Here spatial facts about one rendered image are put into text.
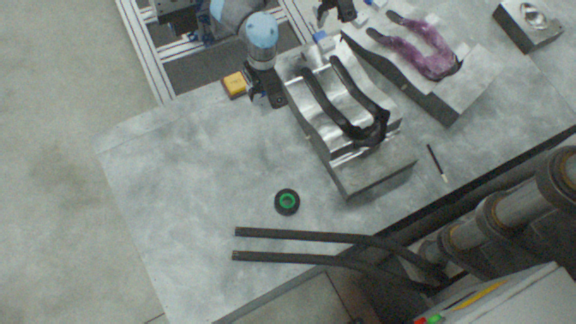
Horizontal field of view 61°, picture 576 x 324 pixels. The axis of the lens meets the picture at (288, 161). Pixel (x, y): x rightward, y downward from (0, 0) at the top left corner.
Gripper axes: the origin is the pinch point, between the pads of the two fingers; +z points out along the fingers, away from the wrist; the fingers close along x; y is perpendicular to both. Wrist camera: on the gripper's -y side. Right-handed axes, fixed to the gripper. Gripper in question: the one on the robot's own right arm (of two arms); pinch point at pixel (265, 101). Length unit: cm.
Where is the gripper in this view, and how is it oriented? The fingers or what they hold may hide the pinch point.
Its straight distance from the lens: 148.7
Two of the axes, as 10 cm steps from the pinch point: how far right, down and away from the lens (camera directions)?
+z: -0.5, 3.6, 9.3
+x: -8.8, 4.2, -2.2
